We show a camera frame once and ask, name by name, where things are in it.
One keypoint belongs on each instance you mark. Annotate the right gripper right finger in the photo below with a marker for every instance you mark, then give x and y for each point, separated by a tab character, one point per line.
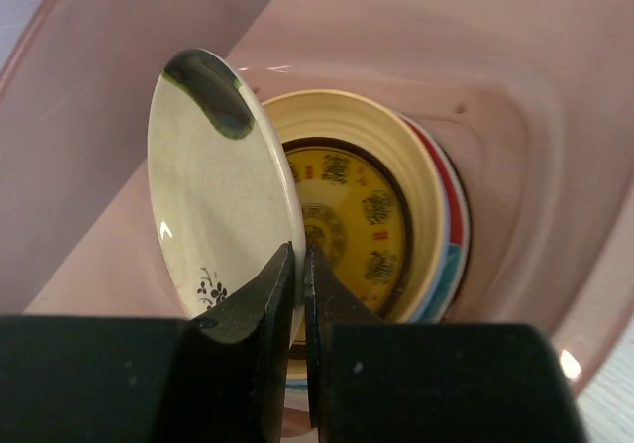
369	381

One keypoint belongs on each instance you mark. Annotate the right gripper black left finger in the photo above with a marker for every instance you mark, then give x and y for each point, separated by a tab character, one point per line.
219	377

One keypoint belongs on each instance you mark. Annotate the yellow patterned brown plate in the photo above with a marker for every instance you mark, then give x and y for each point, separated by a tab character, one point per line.
355	210

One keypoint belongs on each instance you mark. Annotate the cream plate with ink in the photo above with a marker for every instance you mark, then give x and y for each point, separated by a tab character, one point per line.
221	188

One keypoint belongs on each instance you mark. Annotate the red and teal flower plate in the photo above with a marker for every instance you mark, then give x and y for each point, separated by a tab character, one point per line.
448	278

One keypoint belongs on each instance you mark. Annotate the peach orange plate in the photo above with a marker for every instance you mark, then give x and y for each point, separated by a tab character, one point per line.
350	117

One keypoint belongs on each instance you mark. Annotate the pink translucent plastic bin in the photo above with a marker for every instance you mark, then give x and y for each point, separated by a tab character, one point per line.
532	101

